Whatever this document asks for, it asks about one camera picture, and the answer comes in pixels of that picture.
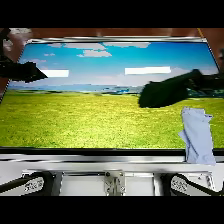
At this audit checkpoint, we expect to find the light blue garment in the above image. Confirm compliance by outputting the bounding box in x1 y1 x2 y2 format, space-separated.
177 106 217 166

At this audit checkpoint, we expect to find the silver frame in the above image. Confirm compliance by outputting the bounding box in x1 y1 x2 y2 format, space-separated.
0 35 224 197

